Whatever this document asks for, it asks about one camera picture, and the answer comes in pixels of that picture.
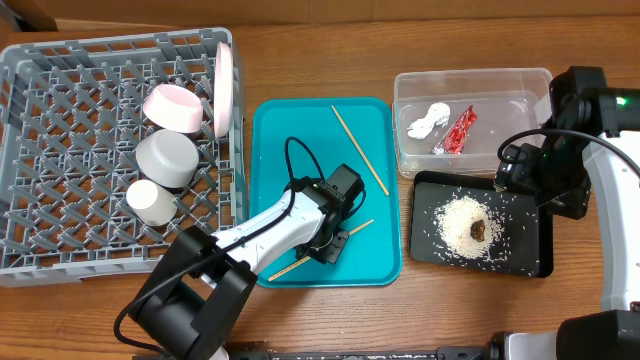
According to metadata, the wooden chopstick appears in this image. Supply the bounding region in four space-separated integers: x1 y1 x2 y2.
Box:
268 219 375 282
330 104 390 196

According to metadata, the red snack wrapper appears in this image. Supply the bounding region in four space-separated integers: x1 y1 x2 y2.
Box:
432 105 477 155

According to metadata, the white napkin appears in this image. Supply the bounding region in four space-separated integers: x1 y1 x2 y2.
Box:
407 102 451 140

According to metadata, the large white plate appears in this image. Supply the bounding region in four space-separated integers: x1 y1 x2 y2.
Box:
213 42 234 138

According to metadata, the grey bowl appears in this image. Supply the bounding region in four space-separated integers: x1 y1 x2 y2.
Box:
135 129 199 188

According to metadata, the white paper cup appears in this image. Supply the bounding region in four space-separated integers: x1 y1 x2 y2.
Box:
126 179 177 226

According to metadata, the small pink bowl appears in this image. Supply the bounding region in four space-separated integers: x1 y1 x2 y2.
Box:
142 84 204 134

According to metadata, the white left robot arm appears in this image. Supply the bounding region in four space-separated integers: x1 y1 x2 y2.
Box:
123 164 364 359

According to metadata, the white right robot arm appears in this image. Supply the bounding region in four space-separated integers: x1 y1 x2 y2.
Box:
483 66 639 360

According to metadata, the teal serving tray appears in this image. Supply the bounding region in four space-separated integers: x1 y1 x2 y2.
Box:
249 97 402 288

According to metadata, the white rice pile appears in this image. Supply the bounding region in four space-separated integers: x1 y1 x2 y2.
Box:
435 195 505 259

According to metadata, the black tray bin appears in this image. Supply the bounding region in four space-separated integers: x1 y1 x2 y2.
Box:
409 171 553 278

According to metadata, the clear plastic bin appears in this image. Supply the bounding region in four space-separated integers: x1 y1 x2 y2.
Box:
393 68 552 178

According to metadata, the brown food lump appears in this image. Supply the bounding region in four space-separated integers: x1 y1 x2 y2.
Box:
470 219 485 242

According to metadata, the grey dish rack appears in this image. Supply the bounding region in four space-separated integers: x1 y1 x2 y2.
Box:
1 28 248 287

